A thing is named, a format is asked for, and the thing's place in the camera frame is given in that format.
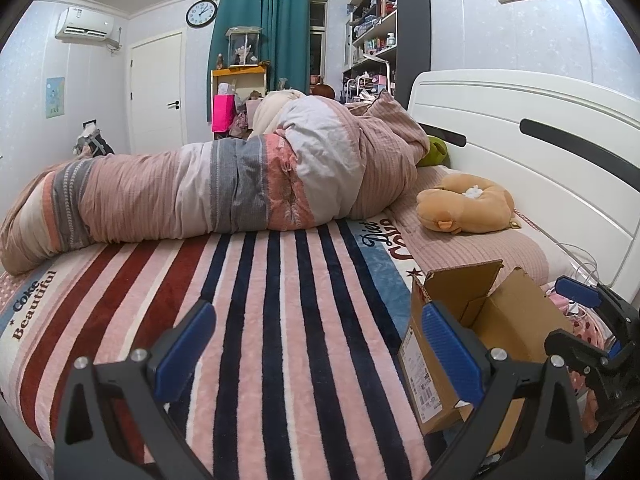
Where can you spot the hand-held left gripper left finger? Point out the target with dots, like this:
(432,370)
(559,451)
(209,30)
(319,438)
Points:
(182,355)

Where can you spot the pink grey striped duvet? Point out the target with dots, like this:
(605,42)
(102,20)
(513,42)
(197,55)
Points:
(225,185)

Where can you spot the white bed headboard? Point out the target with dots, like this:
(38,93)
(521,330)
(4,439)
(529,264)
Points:
(525,110)

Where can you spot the small blue wall poster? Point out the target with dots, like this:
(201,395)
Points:
(55,97)

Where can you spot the round wall clock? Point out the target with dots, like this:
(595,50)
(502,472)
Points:
(202,13)

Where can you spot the glass display case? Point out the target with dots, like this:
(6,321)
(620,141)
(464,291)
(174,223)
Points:
(244,47)

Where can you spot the bright pink bag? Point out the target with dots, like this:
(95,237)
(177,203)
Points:
(223,115)

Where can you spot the white air conditioner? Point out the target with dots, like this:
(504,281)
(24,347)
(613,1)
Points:
(82,25)

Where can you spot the brown plush toy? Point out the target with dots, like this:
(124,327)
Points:
(460,205)

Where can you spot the pink ribbed pillow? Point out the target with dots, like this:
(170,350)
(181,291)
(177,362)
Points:
(475,255)

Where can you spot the pink polka dot cloth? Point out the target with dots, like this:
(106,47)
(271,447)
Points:
(587,330)

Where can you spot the green plush toy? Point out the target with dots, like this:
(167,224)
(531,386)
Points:
(435,152)

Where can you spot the yellow shelf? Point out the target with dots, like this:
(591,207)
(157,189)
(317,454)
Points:
(237,72)

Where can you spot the dark suitcase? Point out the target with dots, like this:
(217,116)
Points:
(95,142)

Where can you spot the teal curtain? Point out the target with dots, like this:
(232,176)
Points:
(280,35)

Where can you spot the white door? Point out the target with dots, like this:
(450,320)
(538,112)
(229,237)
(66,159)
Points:
(157,95)

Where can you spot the cream blanket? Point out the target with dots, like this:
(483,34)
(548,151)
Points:
(272,110)

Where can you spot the striped fleece blanket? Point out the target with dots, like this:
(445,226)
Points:
(280,320)

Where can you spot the brown cardboard box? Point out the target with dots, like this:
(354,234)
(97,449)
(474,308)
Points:
(515,320)

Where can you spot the dark bookshelf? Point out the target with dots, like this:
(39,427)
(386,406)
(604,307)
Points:
(412,25)

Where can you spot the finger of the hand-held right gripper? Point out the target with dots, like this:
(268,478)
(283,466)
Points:
(577,290)
(575,347)

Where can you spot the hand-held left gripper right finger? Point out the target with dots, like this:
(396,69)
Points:
(452,355)

